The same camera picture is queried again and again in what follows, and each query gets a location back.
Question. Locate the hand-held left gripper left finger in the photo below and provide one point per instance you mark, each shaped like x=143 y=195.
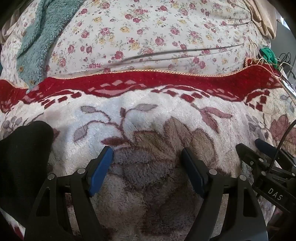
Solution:
x=101 y=169

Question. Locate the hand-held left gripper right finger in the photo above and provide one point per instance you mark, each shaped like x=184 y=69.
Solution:
x=193 y=171

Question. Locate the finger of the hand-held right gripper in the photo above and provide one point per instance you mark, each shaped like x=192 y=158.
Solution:
x=266 y=146
x=248 y=155

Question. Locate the black pants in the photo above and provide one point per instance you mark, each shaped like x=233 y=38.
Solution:
x=22 y=162

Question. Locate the red white floral fleece blanket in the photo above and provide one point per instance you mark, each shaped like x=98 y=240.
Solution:
x=148 y=120

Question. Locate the green cloth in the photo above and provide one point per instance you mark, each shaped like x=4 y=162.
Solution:
x=269 y=55

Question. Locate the beige cloth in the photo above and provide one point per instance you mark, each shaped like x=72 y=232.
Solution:
x=261 y=16

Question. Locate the teal fleece jacket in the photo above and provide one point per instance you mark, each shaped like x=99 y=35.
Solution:
x=39 y=46

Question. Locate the rose print bed sheet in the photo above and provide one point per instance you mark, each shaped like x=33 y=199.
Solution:
x=148 y=34

